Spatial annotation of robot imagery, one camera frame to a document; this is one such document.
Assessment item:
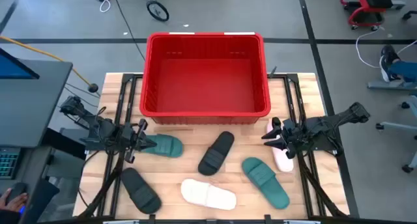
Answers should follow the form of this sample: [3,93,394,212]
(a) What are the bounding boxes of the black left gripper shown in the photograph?
[117,119,158,163]

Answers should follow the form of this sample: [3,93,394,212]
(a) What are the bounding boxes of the green slide sandal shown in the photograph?
[241,157,291,210]
[143,133,184,159]

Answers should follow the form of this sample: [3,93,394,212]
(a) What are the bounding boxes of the black computer mouse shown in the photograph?
[6,182,29,205]

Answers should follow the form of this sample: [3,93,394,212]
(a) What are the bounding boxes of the black keyboard shelf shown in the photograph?
[0,145,61,224]

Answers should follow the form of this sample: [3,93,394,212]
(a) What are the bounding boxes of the pink slide sandal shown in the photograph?
[266,119,295,173]

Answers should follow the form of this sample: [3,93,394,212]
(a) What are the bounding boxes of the person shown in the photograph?
[379,44,417,83]

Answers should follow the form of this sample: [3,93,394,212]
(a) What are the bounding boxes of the person's hand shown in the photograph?
[0,188,29,214]

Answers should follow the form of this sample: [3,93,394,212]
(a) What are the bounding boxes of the yellow floor cable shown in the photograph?
[0,35,99,93]

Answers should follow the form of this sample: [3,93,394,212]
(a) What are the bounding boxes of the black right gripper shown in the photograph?
[261,117,311,160]

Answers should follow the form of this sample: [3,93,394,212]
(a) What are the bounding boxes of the white cable with yellow plug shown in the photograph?
[99,0,114,13]

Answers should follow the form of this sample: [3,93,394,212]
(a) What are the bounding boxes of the black metal table frame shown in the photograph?
[78,72,349,224]

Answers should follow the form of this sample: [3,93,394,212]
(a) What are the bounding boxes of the thin black floor cable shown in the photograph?
[110,0,146,61]

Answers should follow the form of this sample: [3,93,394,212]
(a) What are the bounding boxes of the large red plastic bin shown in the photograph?
[139,31,272,126]

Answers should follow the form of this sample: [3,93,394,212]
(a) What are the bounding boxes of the black office chair grey armrests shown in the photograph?
[375,95,417,173]

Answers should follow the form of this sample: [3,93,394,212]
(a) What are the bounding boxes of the black cable coil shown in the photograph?
[146,0,170,22]

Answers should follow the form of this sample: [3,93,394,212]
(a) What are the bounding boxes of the computer monitor with blue screen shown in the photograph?
[0,48,40,80]

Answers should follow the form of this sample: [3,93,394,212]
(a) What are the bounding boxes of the backlit computer keyboard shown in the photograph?
[0,147,20,179]

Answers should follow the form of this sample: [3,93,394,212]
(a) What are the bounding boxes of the black slide sandal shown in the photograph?
[197,130,235,176]
[120,167,163,215]

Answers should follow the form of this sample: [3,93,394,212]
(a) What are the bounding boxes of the red rolling stool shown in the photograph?
[340,0,407,31]

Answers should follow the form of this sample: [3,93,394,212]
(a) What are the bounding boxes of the dark grey computer desk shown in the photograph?
[0,57,73,148]

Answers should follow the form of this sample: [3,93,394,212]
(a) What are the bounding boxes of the white slide sandal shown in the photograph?
[180,178,238,211]

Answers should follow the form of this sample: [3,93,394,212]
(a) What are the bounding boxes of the white floor cable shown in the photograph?
[354,28,417,68]

